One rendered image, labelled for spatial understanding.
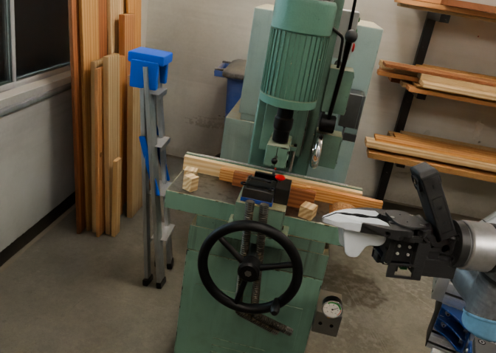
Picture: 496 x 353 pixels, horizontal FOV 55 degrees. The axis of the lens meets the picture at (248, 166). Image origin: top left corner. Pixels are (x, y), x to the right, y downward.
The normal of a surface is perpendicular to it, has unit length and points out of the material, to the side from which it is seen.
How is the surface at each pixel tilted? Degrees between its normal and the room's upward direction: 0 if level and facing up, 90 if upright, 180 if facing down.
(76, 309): 0
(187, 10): 90
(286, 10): 90
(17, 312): 0
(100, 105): 88
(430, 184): 86
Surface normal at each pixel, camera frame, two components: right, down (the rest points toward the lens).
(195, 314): -0.17, 0.35
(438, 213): 0.04, 0.31
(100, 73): 0.98, 0.16
